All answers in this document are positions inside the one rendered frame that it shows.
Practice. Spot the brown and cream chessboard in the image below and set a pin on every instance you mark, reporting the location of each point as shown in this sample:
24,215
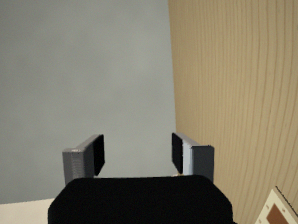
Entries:
276,210

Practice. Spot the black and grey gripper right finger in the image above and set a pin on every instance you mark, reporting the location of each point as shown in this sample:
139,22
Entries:
191,158

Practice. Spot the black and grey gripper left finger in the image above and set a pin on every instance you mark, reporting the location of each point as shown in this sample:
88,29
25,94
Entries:
84,161

